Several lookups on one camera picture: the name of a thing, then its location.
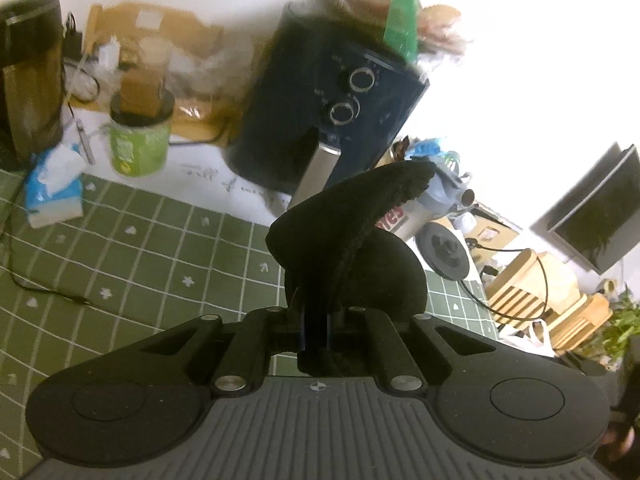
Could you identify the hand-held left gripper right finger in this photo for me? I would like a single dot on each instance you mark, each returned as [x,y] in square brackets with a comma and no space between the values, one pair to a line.
[325,332]

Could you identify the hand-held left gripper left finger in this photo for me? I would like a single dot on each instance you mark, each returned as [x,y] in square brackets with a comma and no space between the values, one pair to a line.
[307,332]

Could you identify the black plush earmuffs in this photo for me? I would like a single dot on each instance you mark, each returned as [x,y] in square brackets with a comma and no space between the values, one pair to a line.
[340,220]

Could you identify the black round kettle base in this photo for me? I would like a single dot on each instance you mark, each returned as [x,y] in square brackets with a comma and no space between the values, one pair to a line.
[445,252]

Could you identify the grey lidded shaker bottle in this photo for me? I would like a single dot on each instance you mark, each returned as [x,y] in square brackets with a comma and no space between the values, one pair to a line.
[425,210]

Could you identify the green checked tablecloth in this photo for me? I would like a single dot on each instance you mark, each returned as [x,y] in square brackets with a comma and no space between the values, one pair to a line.
[150,260]

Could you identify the small cardboard box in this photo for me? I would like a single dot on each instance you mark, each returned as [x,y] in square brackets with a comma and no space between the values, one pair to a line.
[500,240]

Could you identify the white plastic bag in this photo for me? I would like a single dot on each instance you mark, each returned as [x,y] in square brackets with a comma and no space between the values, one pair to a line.
[530,342]

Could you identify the wooden rack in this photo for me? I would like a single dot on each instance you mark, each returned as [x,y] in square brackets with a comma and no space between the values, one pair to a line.
[530,280]

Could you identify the black air fryer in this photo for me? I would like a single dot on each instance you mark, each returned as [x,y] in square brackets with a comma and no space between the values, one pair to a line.
[300,110]

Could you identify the green labelled jar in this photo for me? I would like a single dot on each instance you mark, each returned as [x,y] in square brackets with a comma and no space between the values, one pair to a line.
[137,150]

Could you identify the wooden chair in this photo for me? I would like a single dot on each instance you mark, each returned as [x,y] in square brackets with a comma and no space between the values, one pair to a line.
[585,325]

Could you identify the clear bag of snacks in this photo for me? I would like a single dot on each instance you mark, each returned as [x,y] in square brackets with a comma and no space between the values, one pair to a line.
[210,70]

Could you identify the brown jar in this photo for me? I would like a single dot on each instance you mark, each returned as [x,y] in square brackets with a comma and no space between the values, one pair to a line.
[145,90]

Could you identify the grey marker pen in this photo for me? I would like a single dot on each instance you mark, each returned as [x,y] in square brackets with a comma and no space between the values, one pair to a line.
[85,142]

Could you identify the black monitor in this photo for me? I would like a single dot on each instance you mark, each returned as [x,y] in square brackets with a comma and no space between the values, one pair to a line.
[595,215]

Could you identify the green potted plant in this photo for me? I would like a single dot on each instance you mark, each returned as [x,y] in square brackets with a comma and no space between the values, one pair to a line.
[620,330]

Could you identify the blue tissue pack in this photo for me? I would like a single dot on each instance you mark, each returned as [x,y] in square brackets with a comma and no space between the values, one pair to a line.
[50,185]

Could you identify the green packet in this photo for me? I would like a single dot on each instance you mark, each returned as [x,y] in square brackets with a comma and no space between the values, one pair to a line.
[402,20]

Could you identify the flat cardboard box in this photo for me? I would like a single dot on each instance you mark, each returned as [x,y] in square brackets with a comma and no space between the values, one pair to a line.
[165,20]

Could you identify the black electric kettle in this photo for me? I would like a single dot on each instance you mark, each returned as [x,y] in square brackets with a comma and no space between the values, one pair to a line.
[30,85]

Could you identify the black power adapter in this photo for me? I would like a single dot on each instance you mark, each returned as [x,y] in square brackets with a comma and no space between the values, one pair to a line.
[73,40]

